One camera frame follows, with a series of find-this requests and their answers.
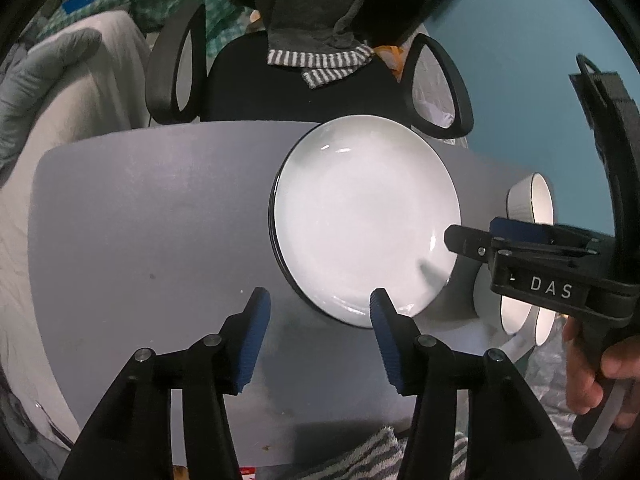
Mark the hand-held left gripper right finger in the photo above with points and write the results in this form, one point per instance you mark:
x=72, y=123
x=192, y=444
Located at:
x=387, y=340

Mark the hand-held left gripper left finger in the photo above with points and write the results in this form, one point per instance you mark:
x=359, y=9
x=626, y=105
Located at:
x=252, y=340

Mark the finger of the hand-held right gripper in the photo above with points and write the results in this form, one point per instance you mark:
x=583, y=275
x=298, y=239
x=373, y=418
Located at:
x=520, y=231
x=470, y=242

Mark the white bowl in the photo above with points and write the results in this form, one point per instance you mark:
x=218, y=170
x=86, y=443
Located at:
x=517, y=316
x=540, y=200
x=545, y=327

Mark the person's right hand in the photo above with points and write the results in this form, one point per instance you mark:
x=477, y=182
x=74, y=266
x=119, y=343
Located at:
x=580, y=380

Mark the clear plastic sheet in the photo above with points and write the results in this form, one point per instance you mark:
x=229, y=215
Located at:
x=545, y=390

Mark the person's striped clothing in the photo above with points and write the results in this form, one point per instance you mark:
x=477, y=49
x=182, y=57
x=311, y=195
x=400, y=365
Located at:
x=360, y=452

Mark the white plastic bag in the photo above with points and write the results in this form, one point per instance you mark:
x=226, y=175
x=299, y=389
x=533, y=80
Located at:
x=432, y=102

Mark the orange bag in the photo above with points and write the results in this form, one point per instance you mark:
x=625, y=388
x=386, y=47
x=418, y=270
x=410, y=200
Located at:
x=390, y=55

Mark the grey white striped cloth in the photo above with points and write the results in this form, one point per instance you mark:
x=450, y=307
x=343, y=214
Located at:
x=320, y=62

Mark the black office chair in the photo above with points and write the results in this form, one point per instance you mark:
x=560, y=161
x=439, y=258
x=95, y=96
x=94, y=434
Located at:
x=260, y=90

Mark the bed with grey sheet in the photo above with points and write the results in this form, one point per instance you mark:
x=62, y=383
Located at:
x=15, y=260

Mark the dark grey hoodie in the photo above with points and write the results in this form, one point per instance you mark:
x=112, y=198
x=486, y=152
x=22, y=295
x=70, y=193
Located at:
x=310, y=0

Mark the grey duvet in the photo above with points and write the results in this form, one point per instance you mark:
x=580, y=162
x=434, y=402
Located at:
x=40, y=75

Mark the green checkered tablecloth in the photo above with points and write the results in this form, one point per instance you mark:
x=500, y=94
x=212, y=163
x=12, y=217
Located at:
x=165, y=0

